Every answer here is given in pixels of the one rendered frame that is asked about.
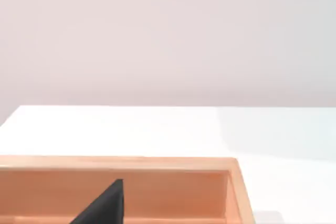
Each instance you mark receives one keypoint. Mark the shallow salmon-coloured box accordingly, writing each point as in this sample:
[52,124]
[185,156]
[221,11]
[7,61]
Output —
[170,190]

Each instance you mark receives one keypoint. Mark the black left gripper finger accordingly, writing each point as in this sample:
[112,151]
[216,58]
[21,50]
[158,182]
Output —
[107,205]

